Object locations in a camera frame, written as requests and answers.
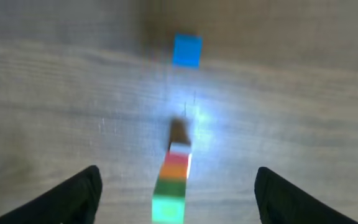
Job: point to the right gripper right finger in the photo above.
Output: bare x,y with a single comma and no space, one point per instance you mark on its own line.
284,202

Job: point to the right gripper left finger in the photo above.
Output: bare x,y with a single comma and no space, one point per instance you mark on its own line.
73,199

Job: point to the green cube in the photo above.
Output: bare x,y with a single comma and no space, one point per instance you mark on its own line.
168,205

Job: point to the orange cube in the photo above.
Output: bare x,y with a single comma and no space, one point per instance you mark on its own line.
173,171

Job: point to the red cube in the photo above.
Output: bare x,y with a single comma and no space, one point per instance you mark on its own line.
177,158

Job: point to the white cube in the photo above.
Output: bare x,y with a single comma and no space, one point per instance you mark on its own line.
180,148

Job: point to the blue cube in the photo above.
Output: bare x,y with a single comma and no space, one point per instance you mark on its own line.
186,50

